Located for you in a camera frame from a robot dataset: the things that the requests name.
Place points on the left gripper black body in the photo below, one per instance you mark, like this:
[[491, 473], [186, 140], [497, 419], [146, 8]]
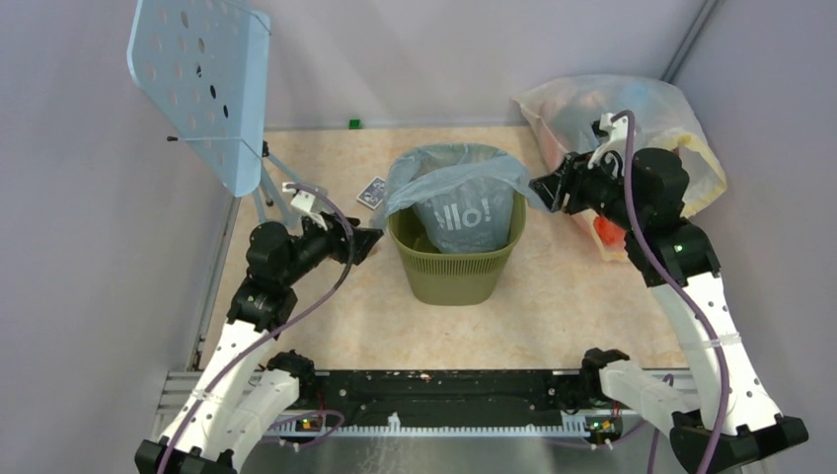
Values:
[[334, 246]]

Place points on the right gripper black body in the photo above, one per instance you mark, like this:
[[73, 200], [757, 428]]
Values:
[[596, 189]]

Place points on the green mesh trash bin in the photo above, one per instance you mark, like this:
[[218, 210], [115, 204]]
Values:
[[451, 279]]

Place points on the blue plastic trash bag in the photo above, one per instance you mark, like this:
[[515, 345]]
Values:
[[462, 194]]

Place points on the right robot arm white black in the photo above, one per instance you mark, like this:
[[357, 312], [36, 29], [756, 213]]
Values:
[[731, 420]]

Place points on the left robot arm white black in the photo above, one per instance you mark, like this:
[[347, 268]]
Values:
[[226, 414]]

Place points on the blue playing card box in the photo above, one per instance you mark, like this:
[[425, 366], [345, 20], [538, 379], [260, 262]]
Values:
[[372, 196]]

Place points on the light blue music stand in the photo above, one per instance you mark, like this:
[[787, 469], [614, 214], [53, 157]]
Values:
[[204, 65]]

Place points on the white toothed rack strip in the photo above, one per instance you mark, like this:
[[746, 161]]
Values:
[[573, 426]]

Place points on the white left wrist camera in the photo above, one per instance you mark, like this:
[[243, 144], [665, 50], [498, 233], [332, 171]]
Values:
[[304, 203]]

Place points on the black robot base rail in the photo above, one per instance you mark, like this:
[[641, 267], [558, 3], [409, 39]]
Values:
[[494, 398]]

